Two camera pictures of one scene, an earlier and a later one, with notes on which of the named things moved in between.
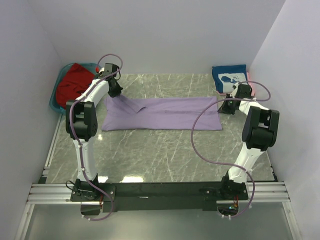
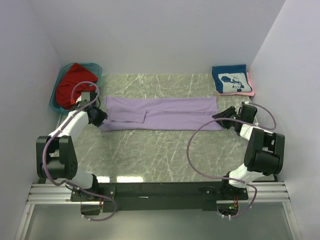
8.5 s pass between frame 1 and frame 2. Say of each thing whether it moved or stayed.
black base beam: stayed
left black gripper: moved
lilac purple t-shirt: stayed
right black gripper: moved
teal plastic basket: stayed
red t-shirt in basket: stayed
